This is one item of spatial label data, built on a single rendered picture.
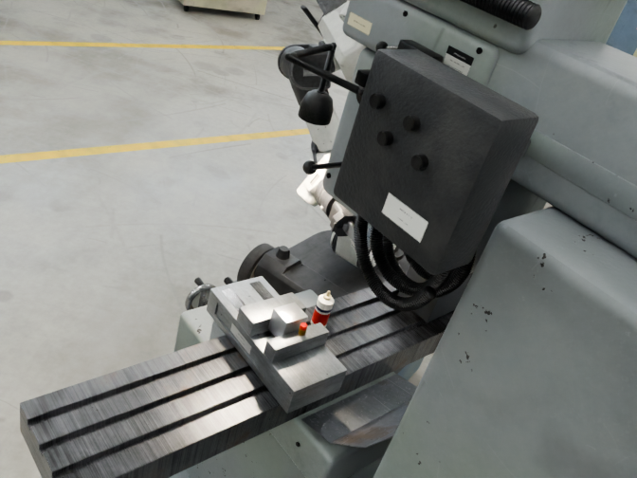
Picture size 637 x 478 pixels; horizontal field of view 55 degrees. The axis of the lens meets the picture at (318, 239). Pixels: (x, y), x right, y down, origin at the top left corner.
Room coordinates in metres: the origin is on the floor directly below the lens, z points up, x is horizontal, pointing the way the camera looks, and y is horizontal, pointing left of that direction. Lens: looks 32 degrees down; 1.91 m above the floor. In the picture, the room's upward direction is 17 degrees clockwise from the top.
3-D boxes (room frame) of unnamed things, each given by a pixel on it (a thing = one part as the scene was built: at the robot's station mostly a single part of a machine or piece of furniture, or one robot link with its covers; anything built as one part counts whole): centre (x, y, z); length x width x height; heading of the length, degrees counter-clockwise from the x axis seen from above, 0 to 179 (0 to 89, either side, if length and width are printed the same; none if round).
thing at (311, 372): (1.07, 0.03, 0.97); 0.35 x 0.15 x 0.11; 47
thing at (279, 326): (1.05, 0.01, 1.03); 0.06 x 0.05 x 0.06; 137
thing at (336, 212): (1.24, -0.04, 1.23); 0.13 x 0.12 x 0.10; 124
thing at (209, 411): (1.12, -0.05, 0.88); 1.24 x 0.23 x 0.08; 138
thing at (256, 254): (1.93, 0.19, 0.50); 0.20 x 0.05 x 0.20; 153
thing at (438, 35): (1.14, -0.13, 1.68); 0.34 x 0.24 x 0.10; 48
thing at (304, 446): (1.17, -0.09, 0.78); 0.50 x 0.35 x 0.12; 48
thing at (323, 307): (1.21, -0.06, 0.97); 0.04 x 0.04 x 0.11
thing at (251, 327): (1.09, 0.05, 1.01); 0.15 x 0.06 x 0.04; 137
